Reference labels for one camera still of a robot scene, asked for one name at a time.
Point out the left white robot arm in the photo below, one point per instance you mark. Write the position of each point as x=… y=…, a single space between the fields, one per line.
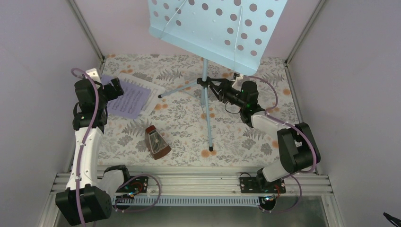
x=86 y=197

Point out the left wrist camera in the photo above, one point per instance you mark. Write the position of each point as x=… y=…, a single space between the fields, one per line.
x=93 y=73

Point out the white sheet music page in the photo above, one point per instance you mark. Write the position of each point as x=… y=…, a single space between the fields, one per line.
x=145 y=81

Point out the lavender sheet music page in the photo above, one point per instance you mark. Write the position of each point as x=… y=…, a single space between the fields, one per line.
x=135 y=100

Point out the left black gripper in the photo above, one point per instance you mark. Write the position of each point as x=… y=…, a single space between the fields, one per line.
x=112 y=89

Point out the floral patterned table mat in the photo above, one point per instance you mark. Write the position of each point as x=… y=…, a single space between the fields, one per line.
x=198 y=136

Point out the black object in corner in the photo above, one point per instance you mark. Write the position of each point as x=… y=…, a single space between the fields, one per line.
x=393 y=220

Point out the brown wooden metronome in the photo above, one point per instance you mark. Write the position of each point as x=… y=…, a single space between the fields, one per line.
x=160 y=154

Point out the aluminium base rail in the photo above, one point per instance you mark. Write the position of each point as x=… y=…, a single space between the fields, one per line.
x=224 y=181

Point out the perforated cable tray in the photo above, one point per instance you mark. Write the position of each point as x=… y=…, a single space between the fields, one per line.
x=143 y=200

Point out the clear plastic metronome cover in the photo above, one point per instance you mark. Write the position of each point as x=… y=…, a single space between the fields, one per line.
x=157 y=141

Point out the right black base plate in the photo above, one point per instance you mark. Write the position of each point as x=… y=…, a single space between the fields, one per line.
x=253 y=185

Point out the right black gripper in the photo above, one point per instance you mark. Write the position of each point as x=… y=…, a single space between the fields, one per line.
x=222 y=92

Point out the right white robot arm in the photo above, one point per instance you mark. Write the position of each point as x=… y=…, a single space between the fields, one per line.
x=298 y=151

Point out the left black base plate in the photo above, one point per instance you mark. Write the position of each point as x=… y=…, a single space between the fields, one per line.
x=137 y=186

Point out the light blue music stand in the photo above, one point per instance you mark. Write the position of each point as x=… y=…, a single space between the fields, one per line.
x=231 y=33

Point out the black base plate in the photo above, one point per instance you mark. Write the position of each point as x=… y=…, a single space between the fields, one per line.
x=137 y=186
x=253 y=185

